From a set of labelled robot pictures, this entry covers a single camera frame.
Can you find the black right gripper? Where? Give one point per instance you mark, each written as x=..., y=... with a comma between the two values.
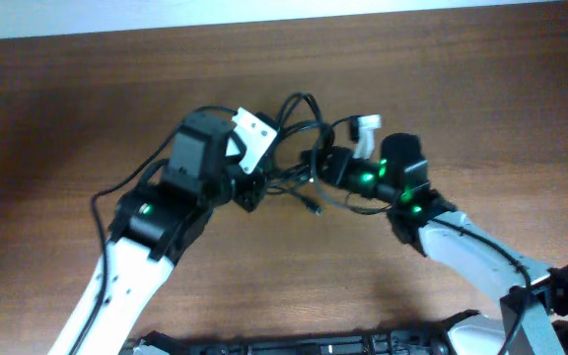
x=337, y=165

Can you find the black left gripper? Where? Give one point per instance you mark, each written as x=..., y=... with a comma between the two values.
x=252, y=193

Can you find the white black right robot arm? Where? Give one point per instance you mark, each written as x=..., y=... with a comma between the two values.
x=532, y=295

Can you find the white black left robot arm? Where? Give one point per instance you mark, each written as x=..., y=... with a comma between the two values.
x=212, y=162

